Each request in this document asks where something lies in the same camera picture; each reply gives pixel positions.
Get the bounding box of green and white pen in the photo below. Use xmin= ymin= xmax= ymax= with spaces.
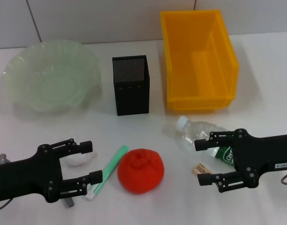
xmin=84 ymin=145 xmax=129 ymax=201

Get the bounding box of yellow plastic bin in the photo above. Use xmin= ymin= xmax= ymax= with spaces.
xmin=160 ymin=9 xmax=240 ymax=111

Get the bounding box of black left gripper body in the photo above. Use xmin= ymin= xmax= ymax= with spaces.
xmin=0 ymin=144 xmax=64 ymax=203

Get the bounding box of red-orange soft toy orange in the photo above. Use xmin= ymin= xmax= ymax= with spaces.
xmin=117 ymin=148 xmax=165 ymax=194

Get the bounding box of white paper ball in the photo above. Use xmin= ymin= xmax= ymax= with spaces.
xmin=65 ymin=140 xmax=99 ymax=167

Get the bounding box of pale green glass fruit plate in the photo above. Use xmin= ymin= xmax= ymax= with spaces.
xmin=0 ymin=39 xmax=102 ymax=115

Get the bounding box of black mesh pen holder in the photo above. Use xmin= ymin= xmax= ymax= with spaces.
xmin=111 ymin=55 xmax=150 ymax=116

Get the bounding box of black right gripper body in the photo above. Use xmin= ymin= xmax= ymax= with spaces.
xmin=232 ymin=128 xmax=287 ymax=189

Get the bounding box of clear bottle with green label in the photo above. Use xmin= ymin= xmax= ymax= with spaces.
xmin=175 ymin=115 xmax=235 ymax=167

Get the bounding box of grey marker pen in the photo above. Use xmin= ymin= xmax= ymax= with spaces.
xmin=62 ymin=198 xmax=75 ymax=209

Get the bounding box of left arm dark cable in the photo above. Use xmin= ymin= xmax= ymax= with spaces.
xmin=0 ymin=199 xmax=13 ymax=213

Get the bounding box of beige eraser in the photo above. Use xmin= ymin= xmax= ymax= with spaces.
xmin=191 ymin=163 xmax=212 ymax=175

